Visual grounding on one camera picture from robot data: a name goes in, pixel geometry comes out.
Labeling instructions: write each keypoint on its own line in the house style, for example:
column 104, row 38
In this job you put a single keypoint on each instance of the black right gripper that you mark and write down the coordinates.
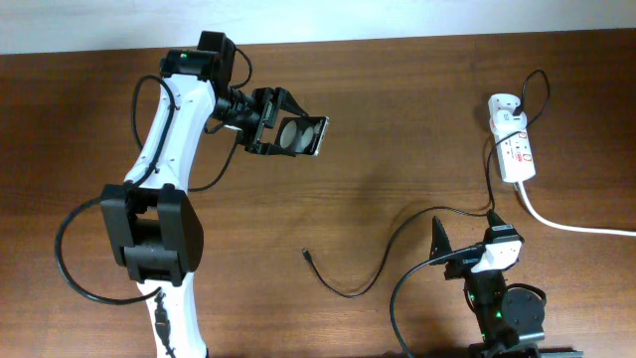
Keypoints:
column 441, row 245

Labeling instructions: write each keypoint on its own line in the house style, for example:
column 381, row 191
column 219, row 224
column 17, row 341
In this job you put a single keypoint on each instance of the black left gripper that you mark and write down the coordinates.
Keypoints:
column 269, row 98

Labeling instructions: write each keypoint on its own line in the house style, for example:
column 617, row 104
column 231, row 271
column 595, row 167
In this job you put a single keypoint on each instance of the black Galaxy flip phone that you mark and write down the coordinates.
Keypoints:
column 302, row 135

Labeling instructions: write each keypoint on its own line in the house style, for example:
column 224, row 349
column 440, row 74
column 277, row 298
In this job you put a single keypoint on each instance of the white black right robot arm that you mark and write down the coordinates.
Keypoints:
column 486, row 282

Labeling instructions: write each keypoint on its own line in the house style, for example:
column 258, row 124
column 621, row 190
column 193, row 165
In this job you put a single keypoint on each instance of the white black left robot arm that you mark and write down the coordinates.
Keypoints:
column 153, row 229

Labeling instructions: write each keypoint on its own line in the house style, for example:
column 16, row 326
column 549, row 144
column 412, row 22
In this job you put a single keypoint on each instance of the white charger adapter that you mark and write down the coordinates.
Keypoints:
column 504, row 121

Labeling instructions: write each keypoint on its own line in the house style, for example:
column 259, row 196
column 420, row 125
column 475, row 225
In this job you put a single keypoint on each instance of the white power strip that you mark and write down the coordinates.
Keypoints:
column 515, row 157

